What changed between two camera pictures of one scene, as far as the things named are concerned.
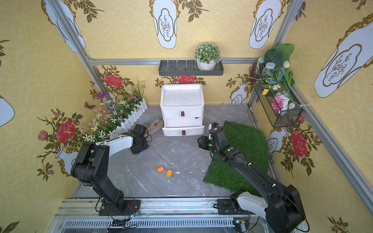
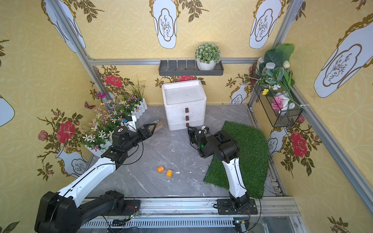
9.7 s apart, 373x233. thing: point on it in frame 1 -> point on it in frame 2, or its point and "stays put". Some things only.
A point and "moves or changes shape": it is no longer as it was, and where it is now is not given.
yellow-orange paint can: (169, 173) stays put
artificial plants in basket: (273, 75) stays put
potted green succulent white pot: (207, 54) stays put
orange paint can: (160, 169) stays put
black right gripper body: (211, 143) -> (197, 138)
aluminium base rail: (156, 216) stays put
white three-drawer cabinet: (182, 106) moves or changes shape
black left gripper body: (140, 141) -> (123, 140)
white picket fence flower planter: (116, 113) stays put
